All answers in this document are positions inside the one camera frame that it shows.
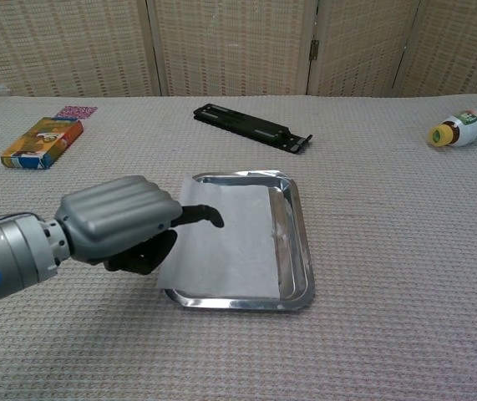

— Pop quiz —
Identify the woven folding screen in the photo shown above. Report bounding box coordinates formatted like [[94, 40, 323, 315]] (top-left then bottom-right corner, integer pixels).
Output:
[[0, 0, 477, 105]]

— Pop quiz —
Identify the silver metal tray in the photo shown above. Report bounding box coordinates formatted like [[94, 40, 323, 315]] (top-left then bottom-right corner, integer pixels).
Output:
[[163, 169, 317, 313]]

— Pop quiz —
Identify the orange snack box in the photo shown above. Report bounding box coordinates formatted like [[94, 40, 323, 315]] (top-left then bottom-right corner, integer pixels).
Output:
[[0, 116, 85, 171]]

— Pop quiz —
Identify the white paper sheet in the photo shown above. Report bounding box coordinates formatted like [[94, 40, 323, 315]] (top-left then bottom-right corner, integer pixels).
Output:
[[156, 173, 281, 300]]

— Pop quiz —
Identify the black metal rail bracket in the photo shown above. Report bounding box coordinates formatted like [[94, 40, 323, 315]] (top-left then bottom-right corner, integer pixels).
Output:
[[192, 104, 313, 155]]

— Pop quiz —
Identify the white bottle yellow cap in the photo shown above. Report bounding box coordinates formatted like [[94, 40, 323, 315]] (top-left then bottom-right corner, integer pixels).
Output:
[[427, 98, 477, 148]]

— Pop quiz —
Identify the pink patterned card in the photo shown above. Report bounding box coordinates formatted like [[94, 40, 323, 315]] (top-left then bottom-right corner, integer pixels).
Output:
[[54, 105, 99, 119]]

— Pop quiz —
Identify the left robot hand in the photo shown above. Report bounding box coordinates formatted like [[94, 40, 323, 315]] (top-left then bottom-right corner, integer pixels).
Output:
[[53, 175, 226, 276]]

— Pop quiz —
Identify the beige woven tablecloth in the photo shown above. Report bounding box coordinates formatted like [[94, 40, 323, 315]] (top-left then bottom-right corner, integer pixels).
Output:
[[0, 85, 477, 401]]

